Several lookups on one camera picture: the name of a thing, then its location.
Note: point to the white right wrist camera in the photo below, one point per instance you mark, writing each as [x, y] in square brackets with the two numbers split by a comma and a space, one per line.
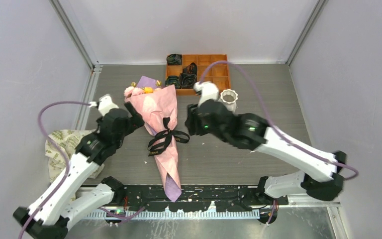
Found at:
[207, 91]

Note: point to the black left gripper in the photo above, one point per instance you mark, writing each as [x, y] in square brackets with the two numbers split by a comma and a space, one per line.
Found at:
[137, 118]

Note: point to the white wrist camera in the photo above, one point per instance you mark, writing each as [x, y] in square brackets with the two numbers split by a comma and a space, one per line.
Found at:
[104, 104]
[207, 91]

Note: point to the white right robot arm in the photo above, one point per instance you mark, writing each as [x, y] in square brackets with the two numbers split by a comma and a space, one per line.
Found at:
[319, 171]

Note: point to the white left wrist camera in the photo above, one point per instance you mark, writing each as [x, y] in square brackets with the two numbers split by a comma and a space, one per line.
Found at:
[104, 104]

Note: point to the pink flower bouquet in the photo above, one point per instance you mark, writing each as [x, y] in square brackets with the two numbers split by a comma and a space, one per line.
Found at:
[158, 107]

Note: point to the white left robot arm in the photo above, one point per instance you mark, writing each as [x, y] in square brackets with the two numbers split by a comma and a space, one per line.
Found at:
[51, 216]

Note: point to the black ribbon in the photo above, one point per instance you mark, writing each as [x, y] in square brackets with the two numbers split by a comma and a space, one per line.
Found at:
[163, 139]

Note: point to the white ribbed ceramic vase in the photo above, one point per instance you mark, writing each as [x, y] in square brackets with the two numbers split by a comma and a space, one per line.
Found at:
[229, 98]

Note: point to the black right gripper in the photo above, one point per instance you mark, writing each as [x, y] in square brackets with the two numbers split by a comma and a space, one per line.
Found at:
[192, 121]

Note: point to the patterned cream cloth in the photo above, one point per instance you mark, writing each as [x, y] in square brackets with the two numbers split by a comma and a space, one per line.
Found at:
[67, 141]

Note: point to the orange compartment tray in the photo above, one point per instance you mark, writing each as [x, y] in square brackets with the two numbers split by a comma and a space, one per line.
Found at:
[210, 67]

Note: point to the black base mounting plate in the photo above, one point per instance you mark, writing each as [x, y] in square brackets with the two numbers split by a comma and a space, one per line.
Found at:
[193, 198]

